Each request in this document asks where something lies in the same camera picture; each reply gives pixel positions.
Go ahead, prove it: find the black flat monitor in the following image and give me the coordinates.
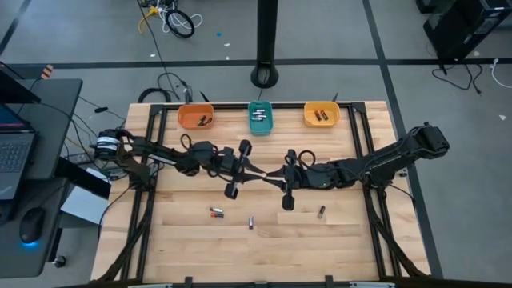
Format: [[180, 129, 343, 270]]
[[0, 60, 42, 105]]

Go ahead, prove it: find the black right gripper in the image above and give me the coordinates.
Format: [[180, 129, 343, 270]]
[[266, 149, 318, 212]]

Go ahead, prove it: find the black aluminium table frame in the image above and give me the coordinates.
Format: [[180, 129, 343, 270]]
[[94, 102, 431, 288]]

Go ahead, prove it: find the yellow plastic bin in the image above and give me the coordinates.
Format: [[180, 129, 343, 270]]
[[303, 101, 342, 129]]

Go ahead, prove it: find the black round pole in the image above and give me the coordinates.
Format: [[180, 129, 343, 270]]
[[250, 0, 280, 90]]

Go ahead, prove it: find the teal plastic bin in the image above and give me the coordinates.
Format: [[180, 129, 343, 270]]
[[247, 100, 274, 136]]

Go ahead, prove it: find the black computer tower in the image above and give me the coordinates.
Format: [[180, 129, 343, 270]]
[[415, 0, 512, 62]]

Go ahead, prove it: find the long thin black cable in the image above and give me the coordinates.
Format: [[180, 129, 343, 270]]
[[137, 0, 182, 101]]

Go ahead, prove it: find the black floor cable with plug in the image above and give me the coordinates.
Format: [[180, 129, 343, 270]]
[[431, 63, 486, 96]]

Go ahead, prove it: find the thick black cable loop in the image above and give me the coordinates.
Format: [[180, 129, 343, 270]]
[[138, 86, 174, 105]]

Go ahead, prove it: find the yellow floor cable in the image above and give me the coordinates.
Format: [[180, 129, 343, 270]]
[[138, 5, 162, 35]]

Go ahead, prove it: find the coiled black cable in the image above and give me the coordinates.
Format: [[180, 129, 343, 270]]
[[164, 8, 197, 40]]

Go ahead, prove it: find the black computer mouse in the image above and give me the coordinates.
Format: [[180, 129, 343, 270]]
[[18, 206, 46, 245]]

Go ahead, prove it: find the white flat box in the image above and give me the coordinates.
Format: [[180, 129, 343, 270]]
[[59, 167, 110, 227]]

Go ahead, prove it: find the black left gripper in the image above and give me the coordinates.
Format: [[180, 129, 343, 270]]
[[217, 139, 267, 201]]

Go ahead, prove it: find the dark grey laptop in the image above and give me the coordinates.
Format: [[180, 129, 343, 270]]
[[0, 102, 38, 201]]

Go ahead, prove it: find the white floor cable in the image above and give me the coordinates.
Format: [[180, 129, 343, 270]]
[[158, 2, 204, 34]]

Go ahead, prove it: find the white cable with plug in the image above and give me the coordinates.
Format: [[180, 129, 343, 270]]
[[490, 58, 512, 90]]

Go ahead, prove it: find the orange plastic bin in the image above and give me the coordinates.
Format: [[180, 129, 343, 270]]
[[177, 103, 215, 130]]

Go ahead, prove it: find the black power strip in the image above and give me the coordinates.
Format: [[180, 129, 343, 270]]
[[66, 151, 95, 166]]

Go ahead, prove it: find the black side desk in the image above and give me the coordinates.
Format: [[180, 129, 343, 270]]
[[0, 78, 84, 279]]

